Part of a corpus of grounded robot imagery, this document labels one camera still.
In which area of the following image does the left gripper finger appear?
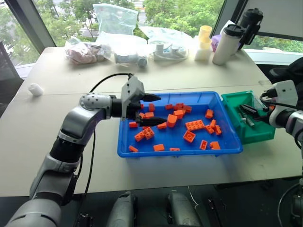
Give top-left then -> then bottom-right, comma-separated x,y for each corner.
142,93 -> 162,103
138,116 -> 168,127

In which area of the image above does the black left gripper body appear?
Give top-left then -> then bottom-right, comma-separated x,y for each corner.
125,94 -> 145,122

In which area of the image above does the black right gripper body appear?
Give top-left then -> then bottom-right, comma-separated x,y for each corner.
256,108 -> 271,124

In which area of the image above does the green plastic bin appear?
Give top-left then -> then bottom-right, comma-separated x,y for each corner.
221,90 -> 276,145

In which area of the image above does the blue plastic bin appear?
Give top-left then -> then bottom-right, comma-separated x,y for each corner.
117,91 -> 244,159

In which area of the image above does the orange four-stud brick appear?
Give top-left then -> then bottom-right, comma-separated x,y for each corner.
142,126 -> 155,140

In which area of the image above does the large curved orange brick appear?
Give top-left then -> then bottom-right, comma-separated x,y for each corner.
167,113 -> 178,129

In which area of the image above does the square orange brick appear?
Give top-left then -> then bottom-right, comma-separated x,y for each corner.
183,130 -> 196,143

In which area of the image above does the long orange eight-stud brick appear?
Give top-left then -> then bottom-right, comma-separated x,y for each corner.
185,119 -> 206,131

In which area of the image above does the black bag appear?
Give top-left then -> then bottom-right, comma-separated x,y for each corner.
268,56 -> 303,100

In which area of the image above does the plastic bag of white parts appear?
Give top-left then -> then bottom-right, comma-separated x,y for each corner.
96,31 -> 149,70

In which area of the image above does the plastic bag with power strip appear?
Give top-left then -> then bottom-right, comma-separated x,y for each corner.
139,25 -> 193,62

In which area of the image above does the white tumbler with black lid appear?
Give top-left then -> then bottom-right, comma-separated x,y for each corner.
212,23 -> 245,66

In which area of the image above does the white foam block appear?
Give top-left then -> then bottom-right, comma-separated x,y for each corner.
194,45 -> 212,62

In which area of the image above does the purple box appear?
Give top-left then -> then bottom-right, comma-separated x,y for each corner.
211,34 -> 223,53

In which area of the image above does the plastic bag of pink items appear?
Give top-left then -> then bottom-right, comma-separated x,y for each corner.
64,36 -> 112,66

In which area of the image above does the yellow plastic cup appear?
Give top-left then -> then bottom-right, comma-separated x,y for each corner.
197,25 -> 213,51

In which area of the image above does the black bottle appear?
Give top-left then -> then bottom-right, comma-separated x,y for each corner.
237,8 -> 264,51

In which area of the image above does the tall teal plastic bag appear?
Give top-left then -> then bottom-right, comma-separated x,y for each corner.
92,3 -> 139,41

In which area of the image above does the dark rounded grey shape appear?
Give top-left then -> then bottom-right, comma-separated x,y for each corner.
110,191 -> 138,227
165,190 -> 202,227

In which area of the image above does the small white cup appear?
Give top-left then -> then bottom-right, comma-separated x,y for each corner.
28,83 -> 45,96

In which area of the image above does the black chair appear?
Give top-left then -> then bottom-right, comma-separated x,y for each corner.
0,41 -> 25,119

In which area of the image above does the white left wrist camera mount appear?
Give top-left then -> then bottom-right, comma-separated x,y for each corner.
120,75 -> 145,122

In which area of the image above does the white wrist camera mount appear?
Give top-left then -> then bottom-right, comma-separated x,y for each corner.
259,79 -> 298,110
120,75 -> 145,122

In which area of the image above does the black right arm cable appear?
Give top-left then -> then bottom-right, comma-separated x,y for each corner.
259,93 -> 303,111

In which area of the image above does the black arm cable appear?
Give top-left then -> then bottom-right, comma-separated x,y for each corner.
77,73 -> 133,198
259,93 -> 303,111

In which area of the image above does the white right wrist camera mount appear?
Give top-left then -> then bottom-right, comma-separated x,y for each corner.
259,79 -> 298,110

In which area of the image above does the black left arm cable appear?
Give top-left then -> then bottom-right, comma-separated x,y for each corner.
77,73 -> 133,198

